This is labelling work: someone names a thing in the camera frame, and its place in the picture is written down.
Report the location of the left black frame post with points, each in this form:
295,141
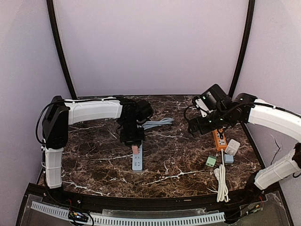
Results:
59,48

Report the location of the right black frame post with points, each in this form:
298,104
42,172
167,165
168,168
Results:
243,47

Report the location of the white cube socket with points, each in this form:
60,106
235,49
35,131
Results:
232,147

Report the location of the blue power strip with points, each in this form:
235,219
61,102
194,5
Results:
137,160

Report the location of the green plug adapter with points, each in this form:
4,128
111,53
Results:
211,161

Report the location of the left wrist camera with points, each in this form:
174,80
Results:
144,111

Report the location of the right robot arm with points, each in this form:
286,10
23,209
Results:
255,111

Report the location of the orange power strip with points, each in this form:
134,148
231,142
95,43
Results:
219,140

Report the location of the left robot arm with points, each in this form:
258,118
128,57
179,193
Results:
61,114

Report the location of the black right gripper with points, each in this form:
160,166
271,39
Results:
195,127

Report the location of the light blue plug adapter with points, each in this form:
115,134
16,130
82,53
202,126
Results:
228,159

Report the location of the pink plug adapter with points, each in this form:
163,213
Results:
135,149

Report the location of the black front table rail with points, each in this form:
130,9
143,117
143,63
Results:
96,203

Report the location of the black frame post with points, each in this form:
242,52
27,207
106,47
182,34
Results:
59,48
243,47

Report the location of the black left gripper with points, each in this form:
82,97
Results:
131,137

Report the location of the grey slotted cable duct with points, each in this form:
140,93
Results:
194,217

